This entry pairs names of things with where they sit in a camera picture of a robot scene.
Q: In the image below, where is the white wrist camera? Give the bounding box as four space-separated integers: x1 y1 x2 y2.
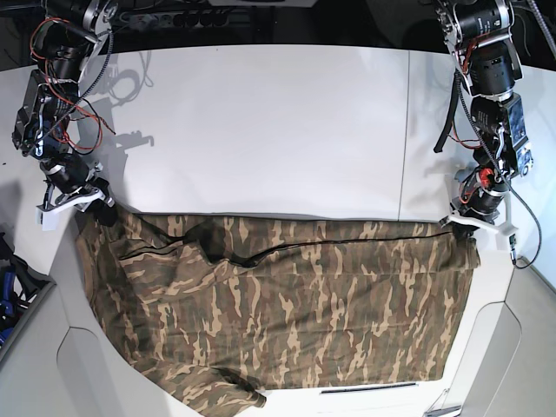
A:
508 234 517 265
36 206 61 231

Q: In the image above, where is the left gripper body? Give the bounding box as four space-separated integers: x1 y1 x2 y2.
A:
439 167 518 237

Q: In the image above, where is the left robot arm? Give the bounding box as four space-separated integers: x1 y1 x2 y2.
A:
433 1 533 241

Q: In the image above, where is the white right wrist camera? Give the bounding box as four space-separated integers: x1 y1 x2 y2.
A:
36 206 61 231

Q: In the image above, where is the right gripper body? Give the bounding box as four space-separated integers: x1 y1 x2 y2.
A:
39 154 113 213

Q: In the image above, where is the camouflage T-shirt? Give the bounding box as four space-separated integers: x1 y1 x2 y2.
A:
76 207 480 416

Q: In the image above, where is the blue and black cable bundle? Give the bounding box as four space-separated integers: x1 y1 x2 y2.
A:
0 229 44 348

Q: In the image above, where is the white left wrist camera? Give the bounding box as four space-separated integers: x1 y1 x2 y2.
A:
508 234 517 265

